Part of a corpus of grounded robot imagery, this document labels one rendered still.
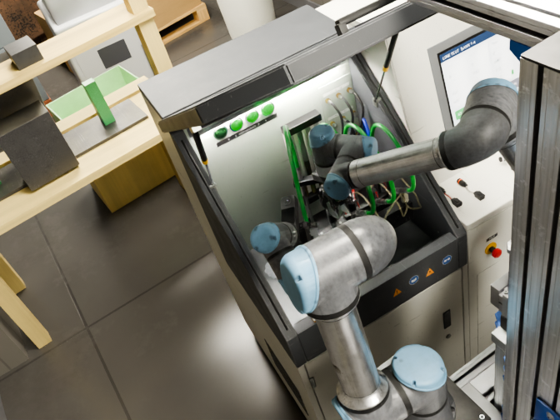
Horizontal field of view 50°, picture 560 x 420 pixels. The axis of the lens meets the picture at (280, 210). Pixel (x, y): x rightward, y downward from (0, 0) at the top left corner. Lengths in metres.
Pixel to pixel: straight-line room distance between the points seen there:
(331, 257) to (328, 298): 0.08
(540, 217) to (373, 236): 0.29
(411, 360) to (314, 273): 0.43
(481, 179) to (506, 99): 0.75
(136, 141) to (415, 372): 2.20
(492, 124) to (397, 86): 0.64
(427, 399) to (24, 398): 2.49
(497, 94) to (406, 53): 0.57
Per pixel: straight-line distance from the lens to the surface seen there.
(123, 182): 4.12
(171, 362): 3.19
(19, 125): 3.05
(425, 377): 1.38
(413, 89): 2.03
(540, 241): 1.01
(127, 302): 3.57
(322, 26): 2.17
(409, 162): 1.47
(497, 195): 2.15
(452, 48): 2.09
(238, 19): 5.51
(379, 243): 1.10
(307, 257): 1.08
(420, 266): 2.01
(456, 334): 2.47
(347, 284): 1.10
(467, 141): 1.40
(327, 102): 2.12
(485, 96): 1.48
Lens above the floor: 2.46
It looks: 42 degrees down
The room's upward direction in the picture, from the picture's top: 18 degrees counter-clockwise
